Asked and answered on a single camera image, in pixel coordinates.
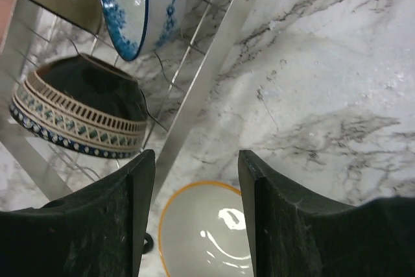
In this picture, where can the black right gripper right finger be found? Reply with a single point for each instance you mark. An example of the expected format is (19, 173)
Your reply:
(293, 231)

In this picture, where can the dark patterned cream-inside bowl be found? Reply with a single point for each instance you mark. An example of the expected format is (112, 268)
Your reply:
(83, 104)

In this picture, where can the blue and white bowl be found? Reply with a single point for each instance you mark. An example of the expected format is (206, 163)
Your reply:
(138, 27)

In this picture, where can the beige speckled bowl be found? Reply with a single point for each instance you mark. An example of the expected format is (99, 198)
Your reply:
(202, 232)

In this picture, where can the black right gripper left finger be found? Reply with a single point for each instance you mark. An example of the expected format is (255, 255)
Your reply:
(98, 230)

